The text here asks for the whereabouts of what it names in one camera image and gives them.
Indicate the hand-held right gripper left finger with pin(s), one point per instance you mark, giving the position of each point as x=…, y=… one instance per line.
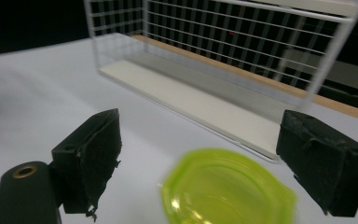
x=87, y=161

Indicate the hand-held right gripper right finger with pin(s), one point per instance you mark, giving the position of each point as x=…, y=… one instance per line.
x=323, y=161

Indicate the lime green plastic cup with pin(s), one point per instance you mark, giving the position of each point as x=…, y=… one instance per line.
x=230, y=189

